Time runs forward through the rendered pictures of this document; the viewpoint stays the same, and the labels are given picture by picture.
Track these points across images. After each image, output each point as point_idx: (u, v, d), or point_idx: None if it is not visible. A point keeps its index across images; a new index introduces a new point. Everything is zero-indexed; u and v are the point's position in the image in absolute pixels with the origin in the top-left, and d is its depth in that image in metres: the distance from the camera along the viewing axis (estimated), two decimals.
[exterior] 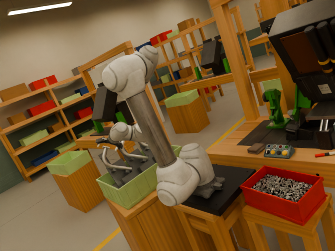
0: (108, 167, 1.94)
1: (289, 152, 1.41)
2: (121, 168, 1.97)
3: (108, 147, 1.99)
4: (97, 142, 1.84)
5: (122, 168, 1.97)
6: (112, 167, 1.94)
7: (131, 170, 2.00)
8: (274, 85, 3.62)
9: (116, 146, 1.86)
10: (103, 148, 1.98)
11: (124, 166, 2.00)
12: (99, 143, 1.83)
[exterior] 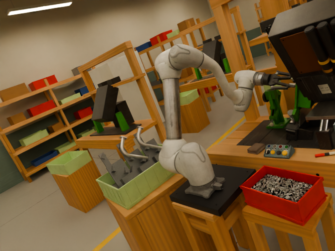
0: None
1: (289, 152, 1.41)
2: None
3: (295, 82, 1.52)
4: (291, 77, 1.57)
5: None
6: None
7: (290, 123, 1.60)
8: (274, 85, 3.62)
9: (282, 84, 1.60)
10: None
11: None
12: (289, 77, 1.58)
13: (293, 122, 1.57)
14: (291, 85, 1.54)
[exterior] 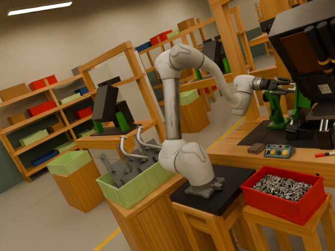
0: None
1: (289, 152, 1.41)
2: None
3: (293, 88, 1.53)
4: (290, 82, 1.58)
5: None
6: None
7: None
8: None
9: (281, 90, 1.61)
10: None
11: (293, 120, 1.58)
12: (288, 83, 1.59)
13: None
14: (289, 91, 1.55)
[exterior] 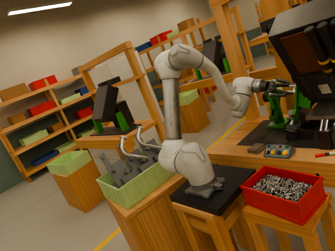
0: None
1: (289, 152, 1.41)
2: None
3: (292, 90, 1.52)
4: (289, 84, 1.58)
5: None
6: None
7: None
8: None
9: (280, 92, 1.60)
10: None
11: (292, 122, 1.58)
12: (287, 85, 1.59)
13: None
14: (288, 93, 1.55)
